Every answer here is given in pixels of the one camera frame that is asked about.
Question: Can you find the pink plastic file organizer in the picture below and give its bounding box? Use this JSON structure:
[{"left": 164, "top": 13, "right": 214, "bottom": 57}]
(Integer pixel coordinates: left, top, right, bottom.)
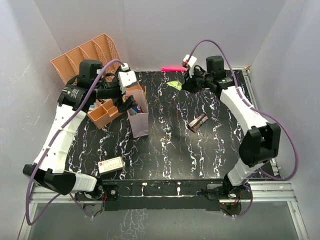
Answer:
[{"left": 49, "top": 33, "right": 143, "bottom": 130}]

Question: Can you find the white red card box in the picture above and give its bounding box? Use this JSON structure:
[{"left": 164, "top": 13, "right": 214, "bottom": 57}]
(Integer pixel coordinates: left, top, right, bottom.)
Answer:
[{"left": 98, "top": 156, "right": 125, "bottom": 175}]

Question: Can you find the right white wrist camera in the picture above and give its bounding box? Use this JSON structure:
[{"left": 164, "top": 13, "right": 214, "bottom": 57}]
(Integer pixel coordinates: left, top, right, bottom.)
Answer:
[{"left": 182, "top": 54, "right": 198, "bottom": 77}]

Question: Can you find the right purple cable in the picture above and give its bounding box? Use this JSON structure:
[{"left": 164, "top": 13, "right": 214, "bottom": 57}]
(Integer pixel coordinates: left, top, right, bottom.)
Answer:
[{"left": 188, "top": 39, "right": 299, "bottom": 217}]

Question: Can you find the brown chocolate bar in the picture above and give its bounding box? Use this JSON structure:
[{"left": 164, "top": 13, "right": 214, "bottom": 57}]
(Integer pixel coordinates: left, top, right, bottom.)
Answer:
[{"left": 187, "top": 113, "right": 208, "bottom": 133}]

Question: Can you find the blue white snack bag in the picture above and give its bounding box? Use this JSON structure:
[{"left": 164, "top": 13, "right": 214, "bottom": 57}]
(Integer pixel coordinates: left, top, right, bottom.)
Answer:
[{"left": 129, "top": 106, "right": 144, "bottom": 116}]

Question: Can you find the lilac paper bag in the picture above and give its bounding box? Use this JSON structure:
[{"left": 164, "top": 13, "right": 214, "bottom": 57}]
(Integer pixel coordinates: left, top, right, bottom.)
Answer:
[{"left": 125, "top": 84, "right": 149, "bottom": 138}]

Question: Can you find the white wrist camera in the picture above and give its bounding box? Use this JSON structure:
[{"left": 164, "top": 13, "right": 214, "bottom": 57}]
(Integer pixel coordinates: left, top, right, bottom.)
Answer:
[
  {"left": 182, "top": 54, "right": 198, "bottom": 77},
  {"left": 118, "top": 63, "right": 138, "bottom": 95}
]

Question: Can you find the green candy wrapper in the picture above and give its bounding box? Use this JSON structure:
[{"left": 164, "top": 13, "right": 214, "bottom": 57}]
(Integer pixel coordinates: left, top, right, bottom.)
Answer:
[{"left": 167, "top": 80, "right": 183, "bottom": 91}]

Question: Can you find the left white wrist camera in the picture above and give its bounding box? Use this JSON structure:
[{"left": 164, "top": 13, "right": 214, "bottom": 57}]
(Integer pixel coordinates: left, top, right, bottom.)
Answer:
[{"left": 118, "top": 63, "right": 138, "bottom": 95}]

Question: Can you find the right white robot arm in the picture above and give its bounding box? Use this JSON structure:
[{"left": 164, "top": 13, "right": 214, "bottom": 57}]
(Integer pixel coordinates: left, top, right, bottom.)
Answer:
[{"left": 182, "top": 54, "right": 281, "bottom": 199}]

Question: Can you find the black front mounting rail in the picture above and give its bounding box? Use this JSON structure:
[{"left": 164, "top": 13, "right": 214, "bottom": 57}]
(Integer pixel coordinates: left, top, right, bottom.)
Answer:
[{"left": 74, "top": 177, "right": 251, "bottom": 212}]

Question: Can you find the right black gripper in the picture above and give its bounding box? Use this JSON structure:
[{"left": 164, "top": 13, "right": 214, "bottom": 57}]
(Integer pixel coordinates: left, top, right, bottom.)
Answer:
[{"left": 180, "top": 66, "right": 213, "bottom": 95}]

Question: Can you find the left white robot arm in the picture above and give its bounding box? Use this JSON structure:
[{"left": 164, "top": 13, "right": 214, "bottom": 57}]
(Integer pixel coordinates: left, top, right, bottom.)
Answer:
[{"left": 22, "top": 59, "right": 137, "bottom": 200}]

